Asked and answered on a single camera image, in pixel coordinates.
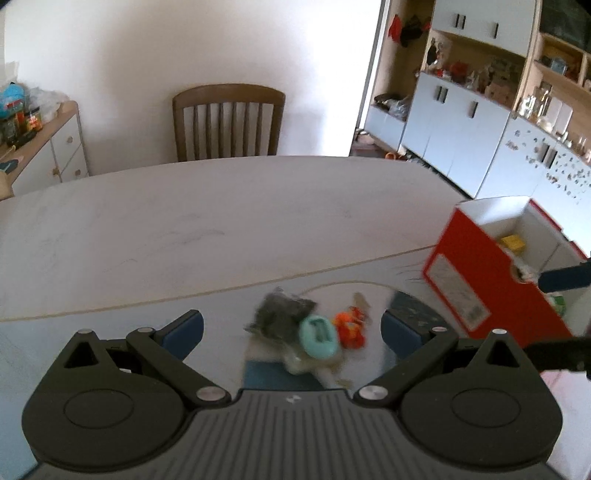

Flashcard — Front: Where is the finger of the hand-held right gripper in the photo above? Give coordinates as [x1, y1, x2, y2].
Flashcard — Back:
[526, 335, 591, 381]
[538, 262, 591, 294]

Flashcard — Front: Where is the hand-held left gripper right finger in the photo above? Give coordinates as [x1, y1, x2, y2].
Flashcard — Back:
[353, 310, 527, 407]

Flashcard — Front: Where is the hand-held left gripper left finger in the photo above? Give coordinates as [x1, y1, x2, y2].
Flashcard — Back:
[60, 310, 230, 409]

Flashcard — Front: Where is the white plush glove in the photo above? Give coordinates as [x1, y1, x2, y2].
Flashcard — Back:
[512, 261, 539, 283]

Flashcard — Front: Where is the small yellow box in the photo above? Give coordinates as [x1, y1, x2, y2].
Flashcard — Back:
[498, 234, 527, 254]

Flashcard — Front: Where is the red cardboard box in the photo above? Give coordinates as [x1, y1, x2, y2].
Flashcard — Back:
[422, 196, 591, 352]

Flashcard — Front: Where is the dark blue speckled mat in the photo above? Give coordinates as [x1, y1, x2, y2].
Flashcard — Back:
[385, 291, 458, 334]

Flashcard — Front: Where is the teal round case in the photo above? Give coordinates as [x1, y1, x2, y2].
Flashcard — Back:
[298, 315, 341, 361]

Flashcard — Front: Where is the grey crumpled bag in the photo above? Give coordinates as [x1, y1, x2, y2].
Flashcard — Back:
[244, 288, 319, 344]

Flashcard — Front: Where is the clear plastic wrapper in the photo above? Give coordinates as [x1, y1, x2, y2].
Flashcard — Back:
[281, 348, 345, 376]

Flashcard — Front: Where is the grey-blue packet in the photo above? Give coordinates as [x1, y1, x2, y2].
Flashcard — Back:
[244, 360, 324, 391]

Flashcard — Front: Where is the white cabinet with stickers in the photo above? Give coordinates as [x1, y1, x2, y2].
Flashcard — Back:
[475, 115, 591, 252]

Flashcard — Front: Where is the white two-door cabinet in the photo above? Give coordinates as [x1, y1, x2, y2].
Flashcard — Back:
[399, 71, 513, 199]

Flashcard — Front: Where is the wooden shelf unit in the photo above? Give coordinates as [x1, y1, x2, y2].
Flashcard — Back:
[365, 0, 591, 155]

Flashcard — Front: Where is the low white cabinet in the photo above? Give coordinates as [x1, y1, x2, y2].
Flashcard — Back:
[365, 105, 409, 148]

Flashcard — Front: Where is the small white side cabinet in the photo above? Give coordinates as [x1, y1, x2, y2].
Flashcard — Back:
[0, 102, 90, 200]

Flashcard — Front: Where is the dark bag pile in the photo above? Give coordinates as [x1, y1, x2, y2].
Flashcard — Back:
[374, 92, 411, 121]

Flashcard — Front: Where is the brown wooden chair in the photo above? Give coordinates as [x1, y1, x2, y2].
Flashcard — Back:
[173, 84, 286, 162]

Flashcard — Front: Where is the dark glass jar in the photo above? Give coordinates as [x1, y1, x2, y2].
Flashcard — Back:
[0, 115, 21, 145]

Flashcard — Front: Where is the white crumpled plastic bag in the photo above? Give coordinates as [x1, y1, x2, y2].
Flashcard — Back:
[28, 88, 66, 121]

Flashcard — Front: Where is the red and black hanging garment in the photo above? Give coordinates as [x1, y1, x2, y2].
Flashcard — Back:
[388, 14, 432, 48]

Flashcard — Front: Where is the orange toy keychain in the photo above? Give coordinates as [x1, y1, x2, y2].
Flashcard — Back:
[333, 307, 366, 349]

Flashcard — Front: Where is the white upper wall cabinet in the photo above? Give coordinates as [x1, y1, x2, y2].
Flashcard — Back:
[434, 0, 542, 58]

